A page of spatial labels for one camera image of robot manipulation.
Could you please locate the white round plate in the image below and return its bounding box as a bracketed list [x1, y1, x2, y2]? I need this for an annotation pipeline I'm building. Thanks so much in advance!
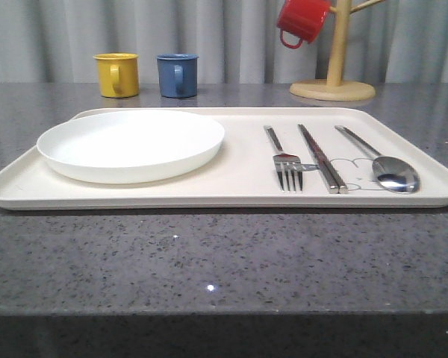
[37, 110, 225, 184]

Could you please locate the cream rabbit tray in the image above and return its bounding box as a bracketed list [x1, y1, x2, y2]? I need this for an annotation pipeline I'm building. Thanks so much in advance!
[0, 107, 448, 210]

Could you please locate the yellow enamel mug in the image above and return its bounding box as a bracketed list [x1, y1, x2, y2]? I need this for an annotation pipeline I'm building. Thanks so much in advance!
[93, 53, 140, 98]

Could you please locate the silver metal fork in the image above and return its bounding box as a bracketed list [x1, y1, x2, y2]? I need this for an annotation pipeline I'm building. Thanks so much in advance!
[264, 125, 303, 192]

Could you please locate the blue enamel mug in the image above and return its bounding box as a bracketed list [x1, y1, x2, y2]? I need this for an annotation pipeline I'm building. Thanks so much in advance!
[156, 54, 199, 98]

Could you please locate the silver metal spoon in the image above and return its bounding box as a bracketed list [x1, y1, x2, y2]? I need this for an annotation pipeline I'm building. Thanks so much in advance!
[335, 125, 421, 194]

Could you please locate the red enamel mug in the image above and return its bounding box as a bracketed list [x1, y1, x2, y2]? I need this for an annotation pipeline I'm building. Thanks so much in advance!
[276, 0, 331, 49]

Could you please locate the grey curtain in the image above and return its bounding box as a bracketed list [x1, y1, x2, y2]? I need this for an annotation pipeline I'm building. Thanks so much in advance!
[0, 1, 448, 84]

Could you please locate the wooden mug tree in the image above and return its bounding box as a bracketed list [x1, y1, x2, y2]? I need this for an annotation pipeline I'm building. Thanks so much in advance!
[290, 0, 382, 101]

